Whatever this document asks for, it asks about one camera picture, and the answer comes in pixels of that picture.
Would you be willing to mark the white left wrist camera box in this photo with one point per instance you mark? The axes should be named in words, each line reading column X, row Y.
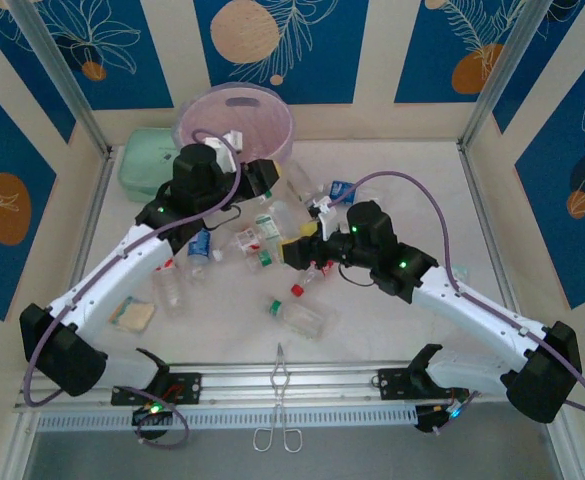
column 224, row 159

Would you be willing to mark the green neck label clear bottle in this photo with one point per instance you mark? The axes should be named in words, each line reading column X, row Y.
column 271, row 227

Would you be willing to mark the clear bottle red white label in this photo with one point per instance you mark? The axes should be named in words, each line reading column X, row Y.
column 168, row 292

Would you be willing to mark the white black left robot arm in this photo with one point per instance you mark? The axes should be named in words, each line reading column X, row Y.
column 112, row 280

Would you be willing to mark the small bottle with green cap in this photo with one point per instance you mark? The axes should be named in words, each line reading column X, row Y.
column 264, row 259

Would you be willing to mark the clear plastic rod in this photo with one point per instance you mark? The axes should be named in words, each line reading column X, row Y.
column 502, row 75

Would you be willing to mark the white bin with purple bag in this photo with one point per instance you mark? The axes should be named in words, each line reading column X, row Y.
column 252, row 120

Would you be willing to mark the blue label plastic bottle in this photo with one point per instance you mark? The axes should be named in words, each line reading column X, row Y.
column 199, row 246

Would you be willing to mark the clear plastic bottle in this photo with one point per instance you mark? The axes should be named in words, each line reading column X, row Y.
column 299, row 182

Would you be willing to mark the white bottle cap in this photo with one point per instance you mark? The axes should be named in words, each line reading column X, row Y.
column 217, row 255

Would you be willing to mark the clear bottle with red cap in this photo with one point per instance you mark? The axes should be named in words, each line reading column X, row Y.
column 297, row 289

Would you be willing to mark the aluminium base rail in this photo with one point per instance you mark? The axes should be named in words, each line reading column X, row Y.
column 332, row 385

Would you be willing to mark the black base electronics unit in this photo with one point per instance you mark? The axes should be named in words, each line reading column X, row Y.
column 442, row 417
column 149, row 411

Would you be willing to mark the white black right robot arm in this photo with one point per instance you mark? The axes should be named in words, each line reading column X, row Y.
column 472, row 315

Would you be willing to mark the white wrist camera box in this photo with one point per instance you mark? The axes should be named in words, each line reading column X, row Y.
column 328, row 220
column 224, row 159

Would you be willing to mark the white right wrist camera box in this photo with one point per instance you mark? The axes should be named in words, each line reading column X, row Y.
column 328, row 220

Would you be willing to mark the aluminium side rail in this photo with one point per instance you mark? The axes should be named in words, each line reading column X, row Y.
column 91, row 215
column 482, row 200

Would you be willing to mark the pale green wrapper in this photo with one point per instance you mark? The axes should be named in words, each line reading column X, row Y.
column 462, row 272

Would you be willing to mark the blue label Pocari Sweat bottle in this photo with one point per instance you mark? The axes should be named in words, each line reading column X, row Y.
column 341, row 188

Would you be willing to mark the metal tongs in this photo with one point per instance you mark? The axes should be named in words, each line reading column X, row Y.
column 278, row 382

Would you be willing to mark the mint green plastic container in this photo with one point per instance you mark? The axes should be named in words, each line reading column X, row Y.
column 144, row 160

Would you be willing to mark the clear bottle with green cap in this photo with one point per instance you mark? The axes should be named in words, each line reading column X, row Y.
column 304, row 320

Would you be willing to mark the aluminium frame post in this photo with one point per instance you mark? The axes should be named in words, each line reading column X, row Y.
column 62, row 75

